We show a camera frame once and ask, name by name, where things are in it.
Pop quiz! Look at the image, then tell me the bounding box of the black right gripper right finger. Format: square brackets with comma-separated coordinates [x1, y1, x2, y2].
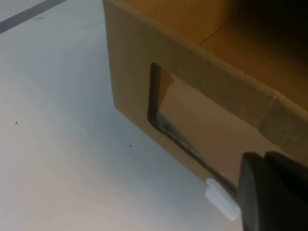
[264, 151, 308, 197]

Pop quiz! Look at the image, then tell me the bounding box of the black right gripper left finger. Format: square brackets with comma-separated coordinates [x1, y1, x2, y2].
[237, 152, 308, 231]

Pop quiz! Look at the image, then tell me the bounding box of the white plastic box handle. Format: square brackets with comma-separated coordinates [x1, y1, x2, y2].
[204, 178, 241, 221]

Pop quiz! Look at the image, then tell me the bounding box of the brown cardboard windowed shoe box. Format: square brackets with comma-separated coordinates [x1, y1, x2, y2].
[102, 0, 308, 210]

